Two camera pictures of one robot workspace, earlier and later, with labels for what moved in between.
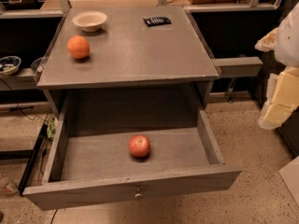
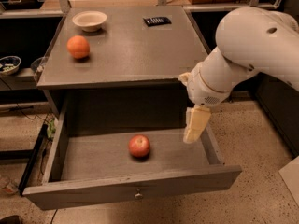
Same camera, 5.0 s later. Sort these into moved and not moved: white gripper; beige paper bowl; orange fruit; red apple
Moved: white gripper
Not moved: beige paper bowl; orange fruit; red apple
